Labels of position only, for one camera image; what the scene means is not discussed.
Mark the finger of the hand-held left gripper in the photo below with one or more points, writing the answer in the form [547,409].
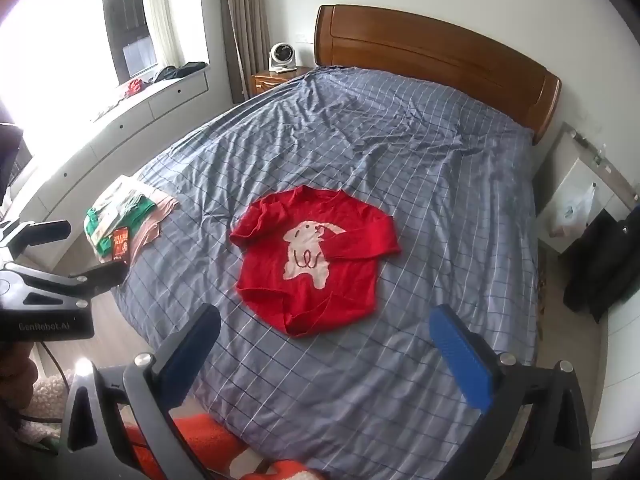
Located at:
[40,234]
[102,276]

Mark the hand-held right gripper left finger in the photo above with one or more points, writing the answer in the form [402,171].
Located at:
[194,355]

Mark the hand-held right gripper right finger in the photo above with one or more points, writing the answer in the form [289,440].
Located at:
[460,360]

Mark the red sweater with white animal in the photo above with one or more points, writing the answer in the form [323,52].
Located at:
[265,270]

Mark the pile of folded clothes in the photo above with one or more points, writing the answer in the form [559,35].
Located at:
[160,207]

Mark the dark clothes pile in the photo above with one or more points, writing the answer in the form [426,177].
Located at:
[180,70]

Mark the red card tag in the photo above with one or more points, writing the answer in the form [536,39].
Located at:
[120,245]

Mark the green folded garment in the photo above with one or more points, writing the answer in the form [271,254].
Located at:
[97,234]

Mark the pale folded garment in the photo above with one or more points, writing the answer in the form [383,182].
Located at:
[117,200]

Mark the white fluffy fabric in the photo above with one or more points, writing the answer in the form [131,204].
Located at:
[47,397]

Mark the orange white fleece garment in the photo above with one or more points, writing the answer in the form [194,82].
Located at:
[200,445]

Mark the white window bench cabinet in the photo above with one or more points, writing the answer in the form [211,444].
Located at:
[125,125]

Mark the black garment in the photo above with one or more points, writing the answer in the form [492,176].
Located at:
[600,260]

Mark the small red cloth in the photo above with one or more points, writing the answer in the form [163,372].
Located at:
[135,86]

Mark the clear plastic bag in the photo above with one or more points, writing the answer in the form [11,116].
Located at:
[575,212]

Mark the white side table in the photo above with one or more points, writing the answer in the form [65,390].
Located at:
[562,180]

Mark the blue checked bed cover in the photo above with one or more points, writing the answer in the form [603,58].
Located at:
[400,160]

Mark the window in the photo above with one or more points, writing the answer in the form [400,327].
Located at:
[125,25]

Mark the white sheer curtain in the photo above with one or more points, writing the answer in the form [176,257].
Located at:
[157,10]

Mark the wooden nightstand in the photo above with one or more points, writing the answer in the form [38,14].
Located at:
[270,82]

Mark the small white desk fan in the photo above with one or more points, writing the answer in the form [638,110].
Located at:
[281,55]

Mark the beige curtain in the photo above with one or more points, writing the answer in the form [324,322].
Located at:
[245,20]

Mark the wooden bed headboard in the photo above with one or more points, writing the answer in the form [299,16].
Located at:
[425,45]

